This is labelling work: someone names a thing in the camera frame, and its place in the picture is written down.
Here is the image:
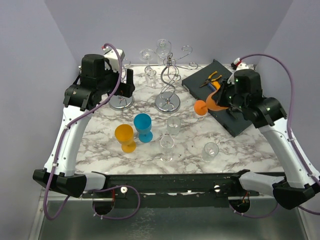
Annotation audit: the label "clear wine glass front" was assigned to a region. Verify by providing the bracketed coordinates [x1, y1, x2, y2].
[160, 135, 175, 163]

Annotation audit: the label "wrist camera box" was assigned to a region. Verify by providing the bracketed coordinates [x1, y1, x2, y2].
[102, 46, 125, 72]
[231, 58, 250, 71]

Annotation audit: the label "yellow utility knife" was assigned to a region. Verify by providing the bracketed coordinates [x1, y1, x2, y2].
[212, 81, 221, 90]

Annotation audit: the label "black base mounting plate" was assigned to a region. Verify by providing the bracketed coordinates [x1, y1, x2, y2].
[82, 173, 258, 209]

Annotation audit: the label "aluminium rail frame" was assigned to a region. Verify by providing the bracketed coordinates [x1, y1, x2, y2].
[27, 65, 310, 240]

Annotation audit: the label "dark flat equipment box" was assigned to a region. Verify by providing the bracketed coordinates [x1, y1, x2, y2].
[181, 60, 252, 137]

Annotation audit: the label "tall chrome glass rack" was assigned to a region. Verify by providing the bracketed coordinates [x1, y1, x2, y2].
[150, 45, 199, 114]

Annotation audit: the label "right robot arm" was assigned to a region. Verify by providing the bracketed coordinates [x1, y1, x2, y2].
[211, 69, 320, 210]

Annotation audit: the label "blue red screwdriver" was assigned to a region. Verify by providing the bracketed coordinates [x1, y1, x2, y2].
[207, 82, 218, 92]

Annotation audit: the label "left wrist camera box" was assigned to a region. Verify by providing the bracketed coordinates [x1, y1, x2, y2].
[102, 46, 125, 72]

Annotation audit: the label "yellow plastic goblet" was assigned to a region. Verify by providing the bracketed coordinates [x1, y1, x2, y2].
[114, 124, 136, 153]

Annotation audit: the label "clear wine glass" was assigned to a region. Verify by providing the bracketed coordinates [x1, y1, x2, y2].
[156, 39, 172, 66]
[160, 135, 175, 163]
[166, 116, 181, 137]
[201, 142, 219, 163]

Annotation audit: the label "blue plastic goblet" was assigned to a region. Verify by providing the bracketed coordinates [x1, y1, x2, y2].
[133, 113, 153, 143]

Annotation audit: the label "small chrome glass rack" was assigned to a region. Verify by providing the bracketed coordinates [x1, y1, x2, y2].
[108, 58, 134, 111]

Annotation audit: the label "yellow handled pliers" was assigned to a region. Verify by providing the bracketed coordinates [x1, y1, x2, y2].
[200, 71, 222, 88]

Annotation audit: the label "orange plastic goblet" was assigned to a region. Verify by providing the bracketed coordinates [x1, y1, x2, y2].
[193, 90, 229, 116]

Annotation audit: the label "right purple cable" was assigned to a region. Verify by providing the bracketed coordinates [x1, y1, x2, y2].
[232, 53, 320, 219]

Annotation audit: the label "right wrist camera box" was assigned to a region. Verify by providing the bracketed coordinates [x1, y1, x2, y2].
[231, 58, 250, 71]

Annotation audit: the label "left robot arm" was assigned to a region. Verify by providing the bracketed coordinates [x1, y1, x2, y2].
[32, 49, 135, 198]

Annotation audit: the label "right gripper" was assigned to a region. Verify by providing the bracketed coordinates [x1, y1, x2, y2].
[212, 77, 247, 112]

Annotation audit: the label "tall clear flute glass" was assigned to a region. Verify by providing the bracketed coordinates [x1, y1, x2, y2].
[139, 48, 157, 78]

